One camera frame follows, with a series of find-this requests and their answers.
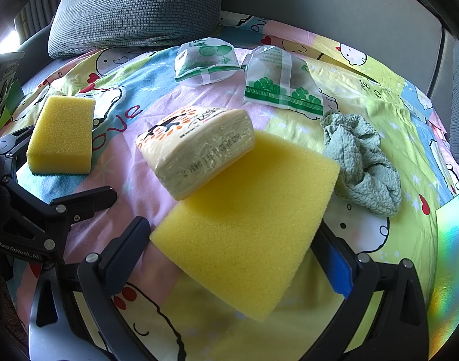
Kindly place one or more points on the holographic green box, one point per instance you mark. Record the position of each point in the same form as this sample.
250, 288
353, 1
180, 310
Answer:
453, 270

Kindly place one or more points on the tissue pack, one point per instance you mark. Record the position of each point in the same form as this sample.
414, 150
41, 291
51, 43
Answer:
195, 150

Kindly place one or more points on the small yellow sponge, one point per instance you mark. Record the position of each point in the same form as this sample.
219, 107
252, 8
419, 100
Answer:
60, 135

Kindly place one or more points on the grey sofa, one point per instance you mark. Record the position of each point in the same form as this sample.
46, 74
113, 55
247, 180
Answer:
327, 0

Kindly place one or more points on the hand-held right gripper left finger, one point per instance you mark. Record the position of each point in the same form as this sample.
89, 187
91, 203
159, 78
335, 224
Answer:
126, 248

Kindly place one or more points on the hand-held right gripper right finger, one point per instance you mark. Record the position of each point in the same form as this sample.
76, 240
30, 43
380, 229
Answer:
336, 267

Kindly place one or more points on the green waffle cloth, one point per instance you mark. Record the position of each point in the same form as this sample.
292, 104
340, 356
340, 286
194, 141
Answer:
361, 161

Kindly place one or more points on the green-print plastic bag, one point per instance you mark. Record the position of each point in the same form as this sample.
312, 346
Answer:
206, 60

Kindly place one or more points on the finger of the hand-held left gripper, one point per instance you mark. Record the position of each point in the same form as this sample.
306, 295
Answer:
11, 139
88, 203

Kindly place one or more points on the tree-print plastic bag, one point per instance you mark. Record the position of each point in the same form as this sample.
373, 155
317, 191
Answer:
278, 79

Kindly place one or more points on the cartoon printed blanket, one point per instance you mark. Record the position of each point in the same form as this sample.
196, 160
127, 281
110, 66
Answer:
120, 150

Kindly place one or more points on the large yellow sponge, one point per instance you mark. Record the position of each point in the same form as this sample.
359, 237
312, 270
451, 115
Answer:
248, 210

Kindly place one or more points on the grey textured pillow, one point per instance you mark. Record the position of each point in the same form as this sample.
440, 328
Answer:
139, 11

